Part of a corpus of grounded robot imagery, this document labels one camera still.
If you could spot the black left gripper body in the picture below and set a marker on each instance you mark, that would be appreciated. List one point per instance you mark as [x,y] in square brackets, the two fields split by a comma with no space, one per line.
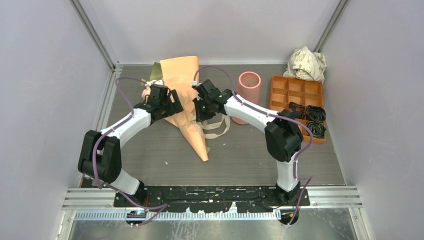
[169,108]

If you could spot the pink cylindrical vase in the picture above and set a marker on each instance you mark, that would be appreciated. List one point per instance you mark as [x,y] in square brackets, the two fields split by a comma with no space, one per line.
[248,86]

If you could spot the orange compartment tray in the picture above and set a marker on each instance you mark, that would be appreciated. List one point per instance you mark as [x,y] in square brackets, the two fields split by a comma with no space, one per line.
[304,99]

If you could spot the aluminium front rail frame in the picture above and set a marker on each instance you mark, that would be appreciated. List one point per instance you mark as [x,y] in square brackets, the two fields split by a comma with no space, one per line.
[106,204]

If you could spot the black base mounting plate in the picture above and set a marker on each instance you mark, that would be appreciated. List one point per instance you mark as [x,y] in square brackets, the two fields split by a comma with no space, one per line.
[215,199]

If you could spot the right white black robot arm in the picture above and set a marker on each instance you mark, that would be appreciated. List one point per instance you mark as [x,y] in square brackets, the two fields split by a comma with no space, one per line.
[283,136]

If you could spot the crumpled white patterned cloth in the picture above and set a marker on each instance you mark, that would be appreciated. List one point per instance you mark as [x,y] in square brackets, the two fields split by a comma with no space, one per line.
[306,65]

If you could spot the peach paper bouquet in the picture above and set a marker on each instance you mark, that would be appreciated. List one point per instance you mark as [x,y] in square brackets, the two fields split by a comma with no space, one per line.
[177,74]

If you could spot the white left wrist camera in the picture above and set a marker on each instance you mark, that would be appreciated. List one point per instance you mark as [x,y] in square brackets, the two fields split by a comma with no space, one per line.
[154,82]

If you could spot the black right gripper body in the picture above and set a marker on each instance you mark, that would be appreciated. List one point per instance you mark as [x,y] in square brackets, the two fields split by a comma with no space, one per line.
[203,110]

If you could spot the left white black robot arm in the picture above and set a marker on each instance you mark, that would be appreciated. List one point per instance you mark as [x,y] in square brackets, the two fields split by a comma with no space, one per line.
[101,155]

